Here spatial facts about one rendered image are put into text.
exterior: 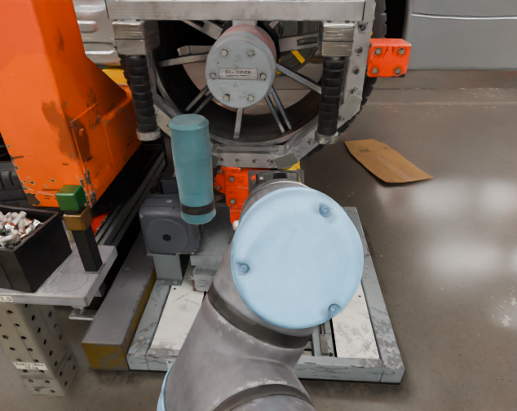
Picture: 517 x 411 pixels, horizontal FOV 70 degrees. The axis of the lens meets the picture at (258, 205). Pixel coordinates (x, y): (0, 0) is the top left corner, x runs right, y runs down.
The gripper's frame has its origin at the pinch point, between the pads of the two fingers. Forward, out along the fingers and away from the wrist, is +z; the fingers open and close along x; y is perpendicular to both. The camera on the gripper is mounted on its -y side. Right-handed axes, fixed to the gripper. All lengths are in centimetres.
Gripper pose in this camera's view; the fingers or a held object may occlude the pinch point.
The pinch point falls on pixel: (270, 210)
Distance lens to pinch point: 60.8
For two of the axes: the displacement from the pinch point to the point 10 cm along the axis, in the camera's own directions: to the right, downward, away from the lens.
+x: -10.0, 0.2, -0.2
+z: -0.2, -1.4, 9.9
